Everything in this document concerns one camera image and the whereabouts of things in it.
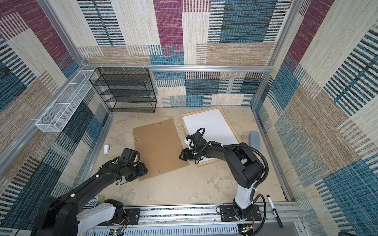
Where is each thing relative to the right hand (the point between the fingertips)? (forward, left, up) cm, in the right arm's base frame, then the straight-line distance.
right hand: (184, 160), depth 91 cm
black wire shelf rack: (+50, +43, +16) cm, 68 cm away
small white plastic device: (+8, +49, +2) cm, 50 cm away
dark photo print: (+26, -23, -1) cm, 34 cm away
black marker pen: (-29, -45, -1) cm, 53 cm away
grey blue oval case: (+13, -46, +1) cm, 48 cm away
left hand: (-6, +22, +3) cm, 23 cm away
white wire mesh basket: (+9, +59, +33) cm, 68 cm away
